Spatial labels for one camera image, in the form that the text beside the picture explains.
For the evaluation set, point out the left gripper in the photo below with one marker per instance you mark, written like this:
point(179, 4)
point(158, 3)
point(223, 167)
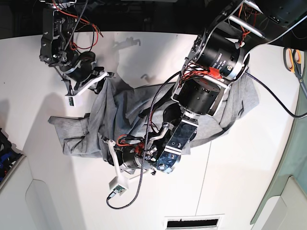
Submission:
point(129, 155)

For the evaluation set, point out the white vent grille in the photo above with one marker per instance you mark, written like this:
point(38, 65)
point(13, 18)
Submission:
point(207, 222)

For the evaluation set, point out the grey t-shirt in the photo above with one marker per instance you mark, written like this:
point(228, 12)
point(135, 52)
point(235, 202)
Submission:
point(116, 112)

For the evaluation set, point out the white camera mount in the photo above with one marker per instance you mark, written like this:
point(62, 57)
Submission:
point(120, 183)
point(73, 97)

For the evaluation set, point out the orange handled scissors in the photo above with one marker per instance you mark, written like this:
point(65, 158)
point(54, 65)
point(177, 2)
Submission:
point(292, 61)

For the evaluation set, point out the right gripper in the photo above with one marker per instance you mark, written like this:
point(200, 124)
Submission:
point(82, 68)

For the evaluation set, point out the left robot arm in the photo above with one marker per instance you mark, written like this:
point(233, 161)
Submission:
point(218, 58)

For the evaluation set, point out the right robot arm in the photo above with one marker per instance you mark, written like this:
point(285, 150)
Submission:
point(59, 50)

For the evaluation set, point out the blue black clutter pile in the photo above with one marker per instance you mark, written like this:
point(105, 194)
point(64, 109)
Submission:
point(8, 157)

